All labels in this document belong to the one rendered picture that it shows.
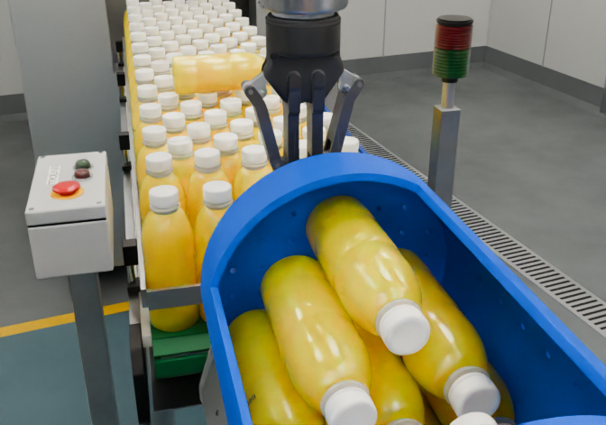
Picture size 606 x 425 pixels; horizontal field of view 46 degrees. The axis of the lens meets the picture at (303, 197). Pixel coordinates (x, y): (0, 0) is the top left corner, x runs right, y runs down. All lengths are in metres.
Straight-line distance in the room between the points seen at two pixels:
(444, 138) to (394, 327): 0.79
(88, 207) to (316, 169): 0.37
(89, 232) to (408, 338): 0.52
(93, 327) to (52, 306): 1.72
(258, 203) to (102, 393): 0.62
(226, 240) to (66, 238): 0.34
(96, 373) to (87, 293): 0.15
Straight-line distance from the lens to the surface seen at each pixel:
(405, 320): 0.58
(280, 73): 0.73
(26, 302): 2.93
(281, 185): 0.69
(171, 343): 1.03
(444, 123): 1.33
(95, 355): 1.18
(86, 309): 1.14
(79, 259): 1.00
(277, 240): 0.75
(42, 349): 2.65
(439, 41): 1.29
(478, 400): 0.61
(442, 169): 1.36
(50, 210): 0.97
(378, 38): 5.63
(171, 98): 1.37
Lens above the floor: 1.50
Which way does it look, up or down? 25 degrees down
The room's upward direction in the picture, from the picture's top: straight up
